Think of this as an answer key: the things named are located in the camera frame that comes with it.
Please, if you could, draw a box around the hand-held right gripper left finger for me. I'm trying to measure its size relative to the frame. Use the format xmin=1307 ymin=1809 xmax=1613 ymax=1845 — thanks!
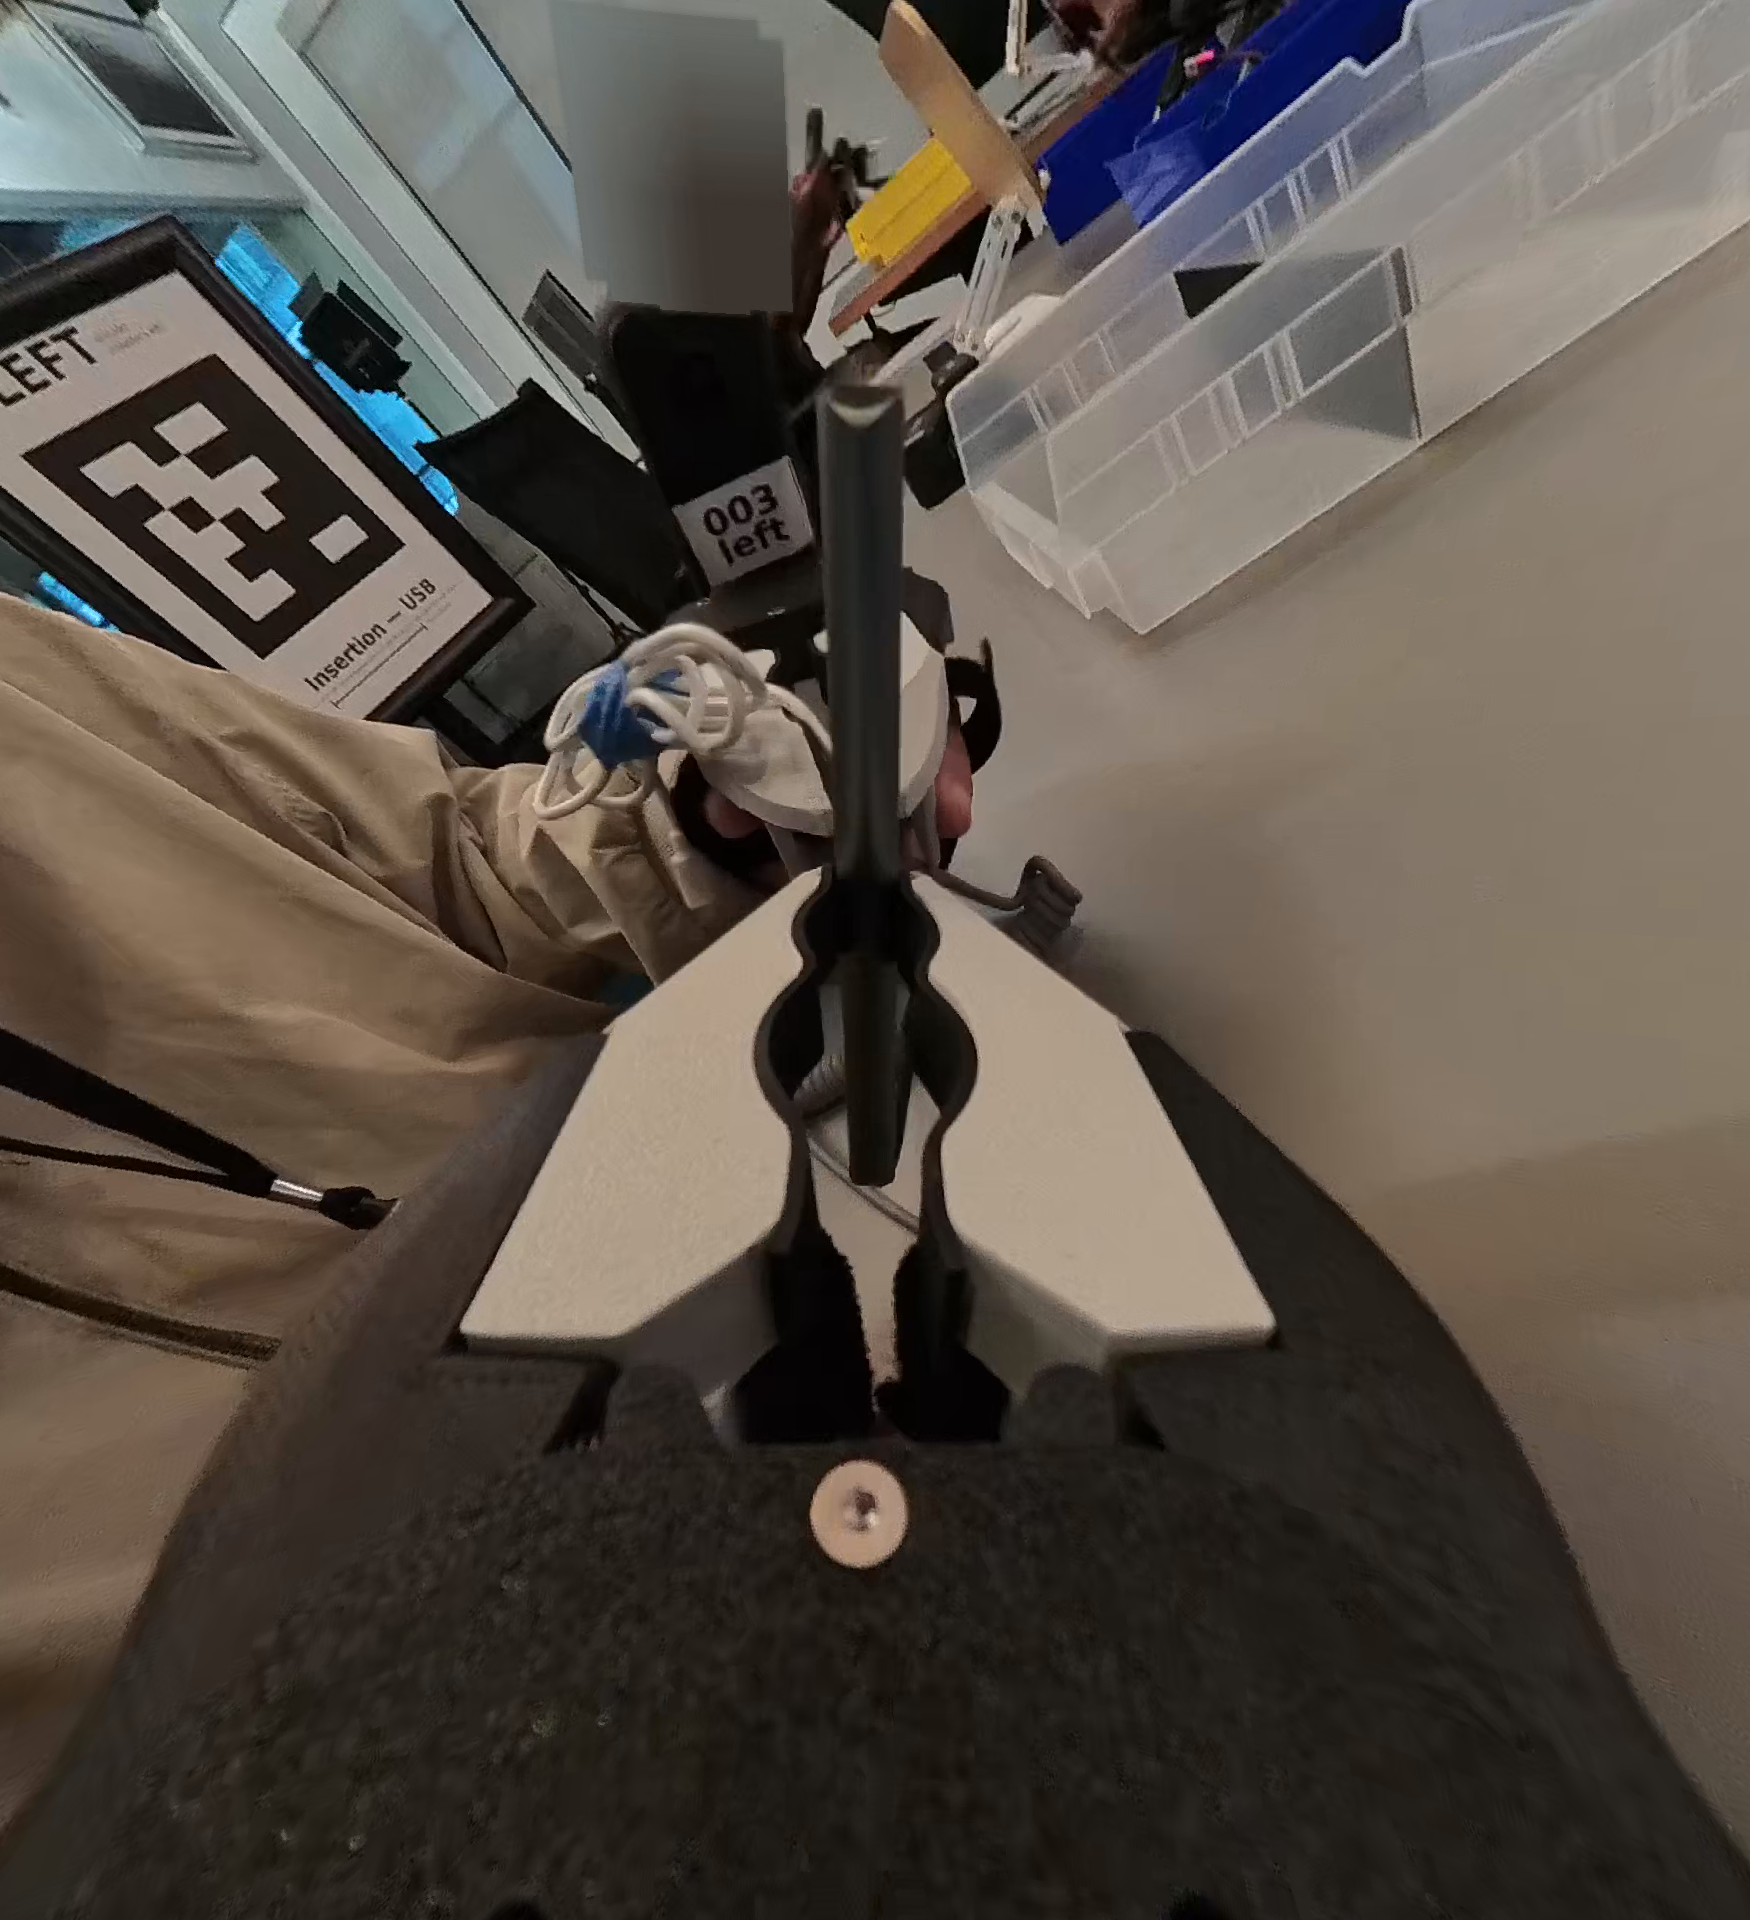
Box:
xmin=452 ymin=870 xmax=876 ymax=1420

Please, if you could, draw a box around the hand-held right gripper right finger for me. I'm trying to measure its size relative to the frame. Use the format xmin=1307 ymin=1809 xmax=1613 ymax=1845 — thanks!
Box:
xmin=879 ymin=873 xmax=1278 ymax=1419

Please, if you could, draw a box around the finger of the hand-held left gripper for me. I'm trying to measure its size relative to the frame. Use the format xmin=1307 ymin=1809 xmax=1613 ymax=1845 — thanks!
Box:
xmin=708 ymin=619 xmax=950 ymax=833

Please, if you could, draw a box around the dark grey usb hub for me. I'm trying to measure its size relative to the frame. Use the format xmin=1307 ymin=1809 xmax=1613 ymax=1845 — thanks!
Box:
xmin=822 ymin=374 xmax=910 ymax=1190

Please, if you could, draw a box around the white usb cable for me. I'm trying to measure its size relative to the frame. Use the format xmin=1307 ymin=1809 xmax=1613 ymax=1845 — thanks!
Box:
xmin=539 ymin=625 xmax=822 ymax=862

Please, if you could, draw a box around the grey usb cable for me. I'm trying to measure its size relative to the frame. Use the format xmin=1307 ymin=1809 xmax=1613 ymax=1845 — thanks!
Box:
xmin=800 ymin=857 xmax=1084 ymax=1118

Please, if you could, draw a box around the person's left forearm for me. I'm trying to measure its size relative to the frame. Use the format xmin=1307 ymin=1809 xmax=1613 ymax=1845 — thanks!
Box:
xmin=289 ymin=722 xmax=713 ymax=1035

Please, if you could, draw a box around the yellow plastic bin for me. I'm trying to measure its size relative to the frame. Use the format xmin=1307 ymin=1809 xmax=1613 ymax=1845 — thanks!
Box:
xmin=848 ymin=144 xmax=969 ymax=265

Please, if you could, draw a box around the bamboo book stand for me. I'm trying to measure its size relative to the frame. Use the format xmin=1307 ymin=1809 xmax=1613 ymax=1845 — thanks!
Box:
xmin=876 ymin=0 xmax=1064 ymax=361

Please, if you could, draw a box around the blue plastic bin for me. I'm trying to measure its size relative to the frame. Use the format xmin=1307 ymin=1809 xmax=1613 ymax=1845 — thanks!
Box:
xmin=1038 ymin=41 xmax=1419 ymax=250

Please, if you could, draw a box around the person's beige jacket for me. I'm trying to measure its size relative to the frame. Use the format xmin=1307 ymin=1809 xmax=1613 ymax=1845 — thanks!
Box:
xmin=0 ymin=567 xmax=621 ymax=1908

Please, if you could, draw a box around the black jacket drawstring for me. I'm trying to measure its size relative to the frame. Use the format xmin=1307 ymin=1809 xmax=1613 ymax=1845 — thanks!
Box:
xmin=0 ymin=991 xmax=399 ymax=1233

